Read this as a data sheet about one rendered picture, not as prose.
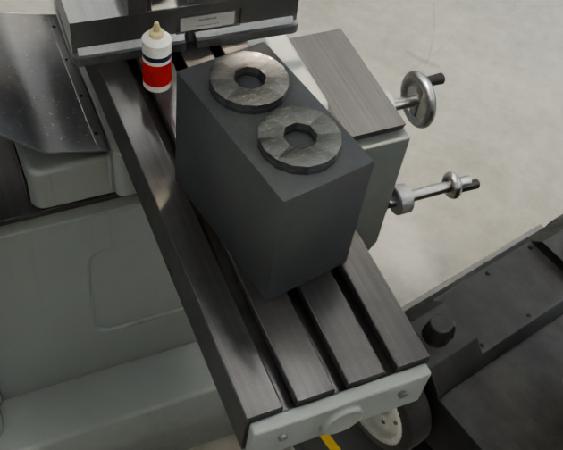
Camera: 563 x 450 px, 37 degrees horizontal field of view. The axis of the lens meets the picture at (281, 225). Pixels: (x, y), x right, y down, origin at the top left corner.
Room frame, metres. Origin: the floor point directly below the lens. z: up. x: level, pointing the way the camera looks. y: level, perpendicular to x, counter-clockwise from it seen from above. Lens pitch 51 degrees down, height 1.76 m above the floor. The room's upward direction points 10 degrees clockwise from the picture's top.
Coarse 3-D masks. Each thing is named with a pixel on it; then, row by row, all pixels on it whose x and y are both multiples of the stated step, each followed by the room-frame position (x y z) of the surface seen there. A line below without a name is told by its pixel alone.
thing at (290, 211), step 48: (192, 96) 0.69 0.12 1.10; (240, 96) 0.68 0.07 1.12; (288, 96) 0.70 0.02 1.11; (192, 144) 0.68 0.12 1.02; (240, 144) 0.62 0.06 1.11; (288, 144) 0.62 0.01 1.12; (336, 144) 0.63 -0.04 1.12; (192, 192) 0.68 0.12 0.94; (240, 192) 0.60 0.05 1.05; (288, 192) 0.56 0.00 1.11; (336, 192) 0.60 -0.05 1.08; (240, 240) 0.60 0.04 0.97; (288, 240) 0.56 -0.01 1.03; (336, 240) 0.61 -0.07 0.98; (288, 288) 0.57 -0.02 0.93
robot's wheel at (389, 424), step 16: (416, 400) 0.65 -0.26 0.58; (384, 416) 0.66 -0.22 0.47; (400, 416) 0.63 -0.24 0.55; (416, 416) 0.63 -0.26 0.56; (368, 432) 0.65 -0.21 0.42; (384, 432) 0.65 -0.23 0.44; (400, 432) 0.62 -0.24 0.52; (416, 432) 0.61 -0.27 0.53; (384, 448) 0.63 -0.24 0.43; (400, 448) 0.61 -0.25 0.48
